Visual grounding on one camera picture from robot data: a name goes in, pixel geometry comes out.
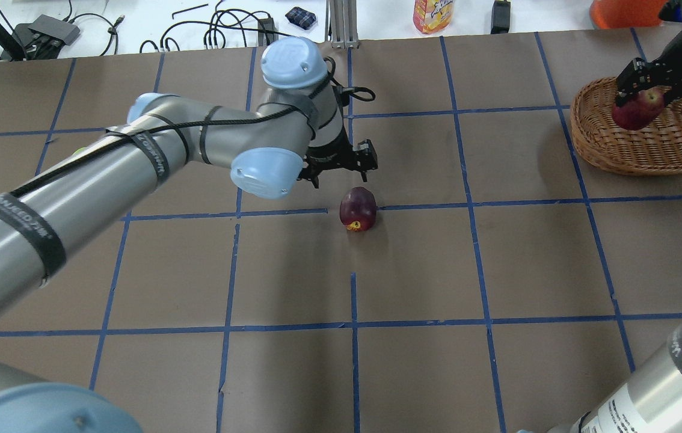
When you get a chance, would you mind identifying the orange drink bottle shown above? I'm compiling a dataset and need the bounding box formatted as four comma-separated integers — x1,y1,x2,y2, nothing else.
413,0,455,35

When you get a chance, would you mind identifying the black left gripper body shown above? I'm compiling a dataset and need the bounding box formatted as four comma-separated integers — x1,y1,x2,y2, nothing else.
299,126,358,181

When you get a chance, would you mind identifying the black allen key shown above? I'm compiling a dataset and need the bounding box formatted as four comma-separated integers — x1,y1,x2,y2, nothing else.
171,3,209,20

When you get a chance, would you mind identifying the black power adapter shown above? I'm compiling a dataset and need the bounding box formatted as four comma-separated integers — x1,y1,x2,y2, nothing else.
256,17,278,47

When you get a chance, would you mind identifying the black cable bundle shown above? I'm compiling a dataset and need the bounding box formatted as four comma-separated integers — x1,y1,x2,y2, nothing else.
140,0,318,55

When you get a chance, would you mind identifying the dark red apple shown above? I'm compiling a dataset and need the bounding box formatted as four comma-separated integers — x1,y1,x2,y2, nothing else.
339,186,378,232

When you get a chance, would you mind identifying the dark blue checkered pouch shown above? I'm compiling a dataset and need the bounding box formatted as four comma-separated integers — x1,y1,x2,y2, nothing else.
285,7,318,31

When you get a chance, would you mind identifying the orange round object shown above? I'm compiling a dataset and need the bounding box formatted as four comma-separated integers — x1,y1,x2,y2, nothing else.
589,1,666,29

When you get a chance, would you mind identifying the aluminium frame post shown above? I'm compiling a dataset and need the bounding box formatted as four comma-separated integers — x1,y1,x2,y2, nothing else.
325,0,360,49

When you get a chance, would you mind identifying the red yellow apple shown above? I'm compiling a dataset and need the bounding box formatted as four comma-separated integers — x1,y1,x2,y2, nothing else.
611,88,666,131

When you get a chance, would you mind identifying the black usb hub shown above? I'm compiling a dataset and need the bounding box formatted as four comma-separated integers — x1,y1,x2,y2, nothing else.
12,14,82,60

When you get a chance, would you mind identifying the woven wicker basket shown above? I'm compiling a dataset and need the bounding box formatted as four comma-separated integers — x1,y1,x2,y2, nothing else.
570,78,682,176

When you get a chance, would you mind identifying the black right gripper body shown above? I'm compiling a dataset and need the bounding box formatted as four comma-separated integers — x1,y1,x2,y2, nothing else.
614,30,682,106

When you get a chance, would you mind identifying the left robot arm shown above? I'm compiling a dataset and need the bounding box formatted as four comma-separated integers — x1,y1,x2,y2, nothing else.
0,37,378,432

